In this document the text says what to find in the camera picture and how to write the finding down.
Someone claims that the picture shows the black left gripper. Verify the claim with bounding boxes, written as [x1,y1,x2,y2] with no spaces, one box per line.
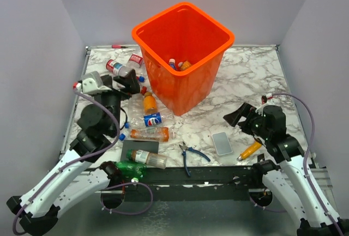
[97,68,140,134]

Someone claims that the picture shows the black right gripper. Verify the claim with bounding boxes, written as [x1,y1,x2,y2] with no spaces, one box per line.
[224,101,271,140]

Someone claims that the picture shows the small orange juice bottle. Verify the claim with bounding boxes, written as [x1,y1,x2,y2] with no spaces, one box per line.
[143,92,158,115]

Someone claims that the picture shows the brown tea bottle white label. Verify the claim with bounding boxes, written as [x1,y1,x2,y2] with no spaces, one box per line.
[126,149,167,169]

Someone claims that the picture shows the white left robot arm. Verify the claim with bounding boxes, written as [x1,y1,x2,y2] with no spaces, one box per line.
[7,69,140,235]

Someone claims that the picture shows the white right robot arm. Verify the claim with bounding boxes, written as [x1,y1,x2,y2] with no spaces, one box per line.
[223,103,348,235]

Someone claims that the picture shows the orange plastic bin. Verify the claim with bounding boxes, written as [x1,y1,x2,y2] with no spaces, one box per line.
[131,2,235,116]

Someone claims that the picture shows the red label water bottle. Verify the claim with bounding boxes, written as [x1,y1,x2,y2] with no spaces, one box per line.
[106,59,133,77]

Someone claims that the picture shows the clear crushed bottle left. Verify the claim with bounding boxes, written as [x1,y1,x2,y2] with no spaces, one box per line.
[128,94,145,121]

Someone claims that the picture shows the red screwdriver at back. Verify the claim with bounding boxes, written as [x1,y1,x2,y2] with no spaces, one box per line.
[111,45,131,49]

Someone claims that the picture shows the orange utility knife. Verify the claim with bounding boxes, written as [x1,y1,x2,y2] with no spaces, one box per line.
[237,142,262,161]

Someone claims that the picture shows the grey metal tin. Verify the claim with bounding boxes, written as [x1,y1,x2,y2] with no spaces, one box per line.
[212,132,233,156]

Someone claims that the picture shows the pepsi bottle blue label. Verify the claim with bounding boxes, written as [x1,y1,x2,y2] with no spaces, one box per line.
[125,112,174,129]

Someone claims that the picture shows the orange bottle near tin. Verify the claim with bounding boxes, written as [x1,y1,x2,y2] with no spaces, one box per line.
[178,60,192,71]

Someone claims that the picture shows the orange label slim bottle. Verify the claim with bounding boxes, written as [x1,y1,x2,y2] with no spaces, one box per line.
[119,127,176,142]

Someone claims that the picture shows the black foam pad front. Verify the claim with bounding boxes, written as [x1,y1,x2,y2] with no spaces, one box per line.
[121,140,159,161]

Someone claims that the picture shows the green plastic bottle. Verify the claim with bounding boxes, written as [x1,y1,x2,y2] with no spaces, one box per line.
[114,161,147,179]

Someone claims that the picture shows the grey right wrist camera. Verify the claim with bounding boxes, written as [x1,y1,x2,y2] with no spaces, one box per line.
[261,93,274,106]

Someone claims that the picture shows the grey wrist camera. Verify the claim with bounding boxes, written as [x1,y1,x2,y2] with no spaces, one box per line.
[261,93,274,106]
[81,71,111,95]

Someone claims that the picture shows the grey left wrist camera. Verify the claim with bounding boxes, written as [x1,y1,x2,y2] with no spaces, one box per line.
[81,71,111,95]

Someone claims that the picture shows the blue handled pliers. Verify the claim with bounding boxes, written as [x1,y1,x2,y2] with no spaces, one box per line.
[179,142,211,177]

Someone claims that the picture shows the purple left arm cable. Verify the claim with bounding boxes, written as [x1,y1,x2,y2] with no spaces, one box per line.
[12,88,155,235]

